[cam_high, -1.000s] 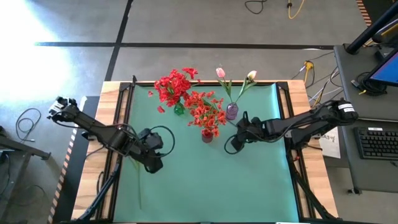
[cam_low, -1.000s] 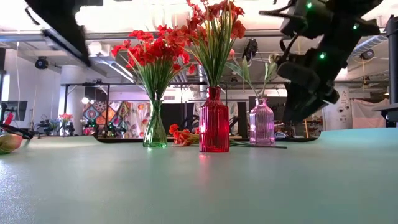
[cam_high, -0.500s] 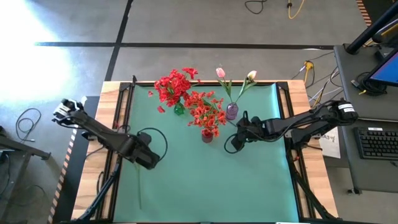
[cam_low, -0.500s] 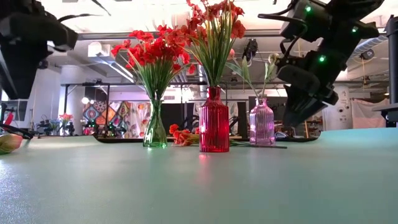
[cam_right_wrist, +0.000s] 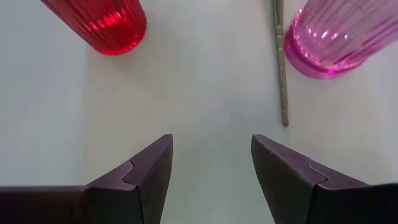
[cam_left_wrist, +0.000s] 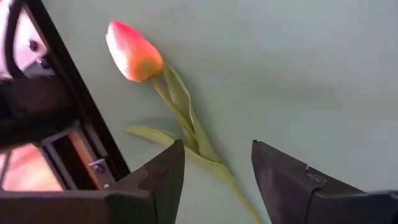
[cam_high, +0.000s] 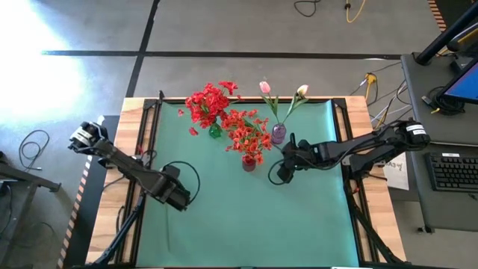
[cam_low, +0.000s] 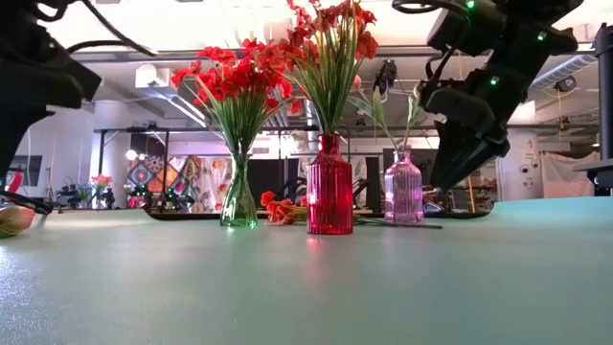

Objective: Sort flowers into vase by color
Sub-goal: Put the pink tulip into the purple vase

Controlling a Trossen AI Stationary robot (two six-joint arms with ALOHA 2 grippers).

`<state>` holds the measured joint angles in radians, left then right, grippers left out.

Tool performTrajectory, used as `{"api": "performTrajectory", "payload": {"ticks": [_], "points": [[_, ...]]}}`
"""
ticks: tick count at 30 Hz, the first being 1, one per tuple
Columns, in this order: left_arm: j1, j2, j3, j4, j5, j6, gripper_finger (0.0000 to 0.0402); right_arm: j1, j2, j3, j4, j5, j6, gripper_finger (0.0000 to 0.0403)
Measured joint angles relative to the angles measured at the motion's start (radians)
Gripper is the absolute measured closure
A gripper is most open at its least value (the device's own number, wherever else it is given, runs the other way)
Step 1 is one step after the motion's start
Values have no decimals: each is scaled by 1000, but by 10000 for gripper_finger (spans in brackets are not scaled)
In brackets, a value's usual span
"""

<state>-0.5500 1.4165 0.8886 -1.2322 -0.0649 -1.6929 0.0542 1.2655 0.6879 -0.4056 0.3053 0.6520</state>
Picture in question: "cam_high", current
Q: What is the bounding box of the yellow cable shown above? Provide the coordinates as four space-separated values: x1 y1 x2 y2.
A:
344 0 369 24

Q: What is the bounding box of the pale pink artificial tulip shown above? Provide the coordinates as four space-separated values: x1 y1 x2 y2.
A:
282 84 310 126

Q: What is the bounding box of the black metal table frame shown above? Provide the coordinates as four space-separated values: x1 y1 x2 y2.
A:
70 89 412 269

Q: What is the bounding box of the computer monitor blue screen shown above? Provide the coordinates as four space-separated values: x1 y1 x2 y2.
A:
436 55 478 106

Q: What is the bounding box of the mixed cable bundle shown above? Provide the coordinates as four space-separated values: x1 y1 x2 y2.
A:
350 61 414 130

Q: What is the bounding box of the black cable coil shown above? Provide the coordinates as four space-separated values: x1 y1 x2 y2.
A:
421 85 466 115

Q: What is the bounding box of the red flower bunch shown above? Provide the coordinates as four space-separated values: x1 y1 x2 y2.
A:
216 80 240 113
184 82 231 130
188 100 221 130

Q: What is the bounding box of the black cable loop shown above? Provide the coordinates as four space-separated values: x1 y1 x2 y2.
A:
294 0 323 19

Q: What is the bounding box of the purple ribbed glass vase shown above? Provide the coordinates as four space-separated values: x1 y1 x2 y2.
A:
270 123 288 146

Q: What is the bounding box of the black keyboard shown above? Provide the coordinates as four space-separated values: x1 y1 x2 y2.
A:
424 151 478 194

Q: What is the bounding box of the white paper sheet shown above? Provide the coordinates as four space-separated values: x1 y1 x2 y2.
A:
382 152 411 191

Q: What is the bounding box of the grey metal stand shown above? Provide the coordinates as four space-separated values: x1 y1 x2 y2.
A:
0 149 63 269

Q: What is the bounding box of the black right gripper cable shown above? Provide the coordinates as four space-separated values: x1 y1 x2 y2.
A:
267 158 288 186

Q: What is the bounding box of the grey desk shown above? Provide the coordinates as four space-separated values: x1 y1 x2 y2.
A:
400 52 478 233

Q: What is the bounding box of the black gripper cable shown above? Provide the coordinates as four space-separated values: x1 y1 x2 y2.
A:
164 160 202 205
267 158 288 186

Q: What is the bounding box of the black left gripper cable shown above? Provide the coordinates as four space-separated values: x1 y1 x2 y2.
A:
164 160 202 205

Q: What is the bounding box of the thin black cable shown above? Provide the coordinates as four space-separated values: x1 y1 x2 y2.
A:
18 129 51 172

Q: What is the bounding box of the black monitor pole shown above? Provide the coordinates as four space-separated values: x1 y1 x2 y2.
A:
415 1 478 67

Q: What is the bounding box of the red ribbed glass vase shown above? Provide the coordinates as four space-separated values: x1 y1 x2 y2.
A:
241 155 258 173

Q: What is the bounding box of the green table mat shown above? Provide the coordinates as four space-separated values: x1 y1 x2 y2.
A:
136 99 360 268

